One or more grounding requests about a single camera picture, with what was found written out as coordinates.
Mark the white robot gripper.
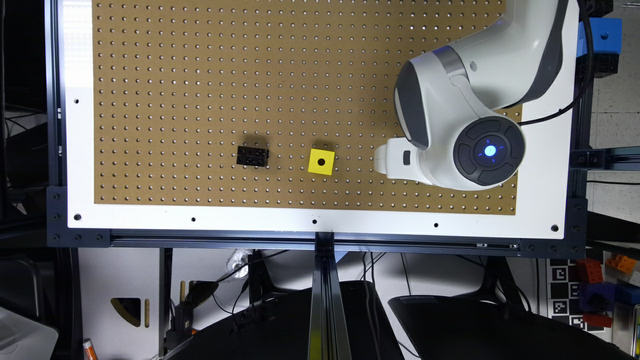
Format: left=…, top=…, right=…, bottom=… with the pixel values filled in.
left=374, top=137, right=425, bottom=181

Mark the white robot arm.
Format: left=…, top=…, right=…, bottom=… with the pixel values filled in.
left=374, top=0, right=569, bottom=191

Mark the yellow cube block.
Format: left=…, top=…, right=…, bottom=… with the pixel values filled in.
left=308, top=148, right=335, bottom=176

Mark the black rectangular block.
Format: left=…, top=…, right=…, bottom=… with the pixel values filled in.
left=236, top=146, right=269, bottom=167

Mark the red block on shelf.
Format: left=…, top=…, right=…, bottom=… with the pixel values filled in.
left=576, top=258, right=604, bottom=284

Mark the purple block on shelf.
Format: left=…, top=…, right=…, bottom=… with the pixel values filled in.
left=579, top=282, right=616, bottom=312

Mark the orange block on shelf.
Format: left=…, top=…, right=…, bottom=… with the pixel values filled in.
left=605, top=254, right=637, bottom=274

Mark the black office chair right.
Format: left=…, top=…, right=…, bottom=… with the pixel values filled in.
left=389, top=295, right=632, bottom=360

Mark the black office chair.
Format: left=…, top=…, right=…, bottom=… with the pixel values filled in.
left=166, top=281, right=403, bottom=360
left=389, top=295, right=632, bottom=360

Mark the black office chair left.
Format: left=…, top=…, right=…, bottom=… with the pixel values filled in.
left=166, top=281, right=403, bottom=360

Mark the black aluminium table frame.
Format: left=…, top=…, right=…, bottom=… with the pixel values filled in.
left=43, top=0, right=640, bottom=360

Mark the brown pegboard with white frame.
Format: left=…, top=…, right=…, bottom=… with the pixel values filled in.
left=58, top=0, right=581, bottom=240

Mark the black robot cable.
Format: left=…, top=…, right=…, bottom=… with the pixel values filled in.
left=516, top=0, right=596, bottom=127

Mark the blue block on frame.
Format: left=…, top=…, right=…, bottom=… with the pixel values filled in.
left=576, top=18, right=622, bottom=57

